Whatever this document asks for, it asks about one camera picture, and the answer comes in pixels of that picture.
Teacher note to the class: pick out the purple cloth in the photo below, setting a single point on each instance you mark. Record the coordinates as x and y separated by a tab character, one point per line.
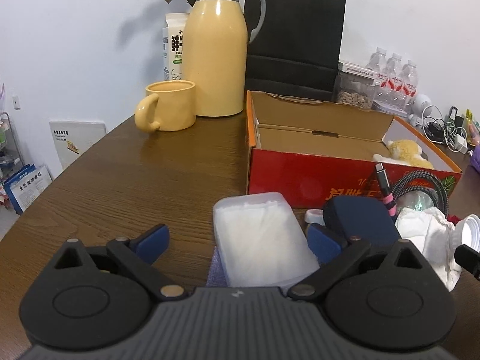
216	276

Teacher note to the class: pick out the purple pouch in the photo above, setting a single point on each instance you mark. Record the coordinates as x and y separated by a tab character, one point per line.
475	159

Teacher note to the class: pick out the left water bottle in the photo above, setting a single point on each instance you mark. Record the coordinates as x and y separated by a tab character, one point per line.
377	64

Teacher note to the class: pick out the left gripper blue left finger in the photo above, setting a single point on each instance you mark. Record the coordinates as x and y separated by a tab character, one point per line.
151	244

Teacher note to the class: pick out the clear plastic swab box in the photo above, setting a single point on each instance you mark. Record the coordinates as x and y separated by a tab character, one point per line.
260	242

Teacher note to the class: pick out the middle water bottle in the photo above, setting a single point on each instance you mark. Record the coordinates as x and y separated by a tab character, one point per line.
392	80

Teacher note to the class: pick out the yellow white plush toy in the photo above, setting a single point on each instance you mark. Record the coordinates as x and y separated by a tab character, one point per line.
406	153

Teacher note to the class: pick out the white cloth bag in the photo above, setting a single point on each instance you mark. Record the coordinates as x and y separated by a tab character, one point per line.
436	238

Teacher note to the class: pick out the finger of the right gripper outside view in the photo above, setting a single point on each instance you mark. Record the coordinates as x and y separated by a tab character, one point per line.
468	259

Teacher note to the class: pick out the right water bottle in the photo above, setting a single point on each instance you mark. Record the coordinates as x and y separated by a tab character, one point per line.
408	89

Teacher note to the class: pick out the blue white brochure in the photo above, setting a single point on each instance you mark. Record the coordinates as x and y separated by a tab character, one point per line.
26	185

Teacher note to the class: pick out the yellow ceramic mug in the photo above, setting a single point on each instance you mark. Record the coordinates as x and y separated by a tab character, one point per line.
168	106

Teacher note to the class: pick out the orange red cardboard box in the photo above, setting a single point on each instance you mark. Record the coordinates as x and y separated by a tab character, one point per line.
311	151

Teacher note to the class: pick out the navy blue pouch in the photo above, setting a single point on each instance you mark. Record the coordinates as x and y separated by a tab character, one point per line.
365	217

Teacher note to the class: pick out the yellow thermos jug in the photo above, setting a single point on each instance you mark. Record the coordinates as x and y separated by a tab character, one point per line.
214	55

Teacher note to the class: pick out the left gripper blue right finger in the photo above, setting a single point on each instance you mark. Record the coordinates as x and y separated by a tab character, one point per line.
325	244

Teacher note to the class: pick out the clear seed container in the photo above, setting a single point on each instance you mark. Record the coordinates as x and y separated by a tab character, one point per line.
354	85

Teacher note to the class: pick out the black paper bag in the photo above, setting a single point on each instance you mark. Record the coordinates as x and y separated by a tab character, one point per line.
296	52

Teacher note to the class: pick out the water bottle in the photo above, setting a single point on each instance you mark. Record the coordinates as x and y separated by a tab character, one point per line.
377	64
408	89
392	80

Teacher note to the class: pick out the white milk carton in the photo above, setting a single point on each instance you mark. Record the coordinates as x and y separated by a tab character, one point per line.
173	45

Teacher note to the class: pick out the white round camera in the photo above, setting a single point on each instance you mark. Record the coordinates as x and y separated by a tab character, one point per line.
419	108

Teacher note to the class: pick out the iridescent round compact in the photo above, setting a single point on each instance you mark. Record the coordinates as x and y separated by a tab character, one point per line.
415	200

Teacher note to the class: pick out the white plastic lid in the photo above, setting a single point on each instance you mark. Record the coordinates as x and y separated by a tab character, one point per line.
467	232

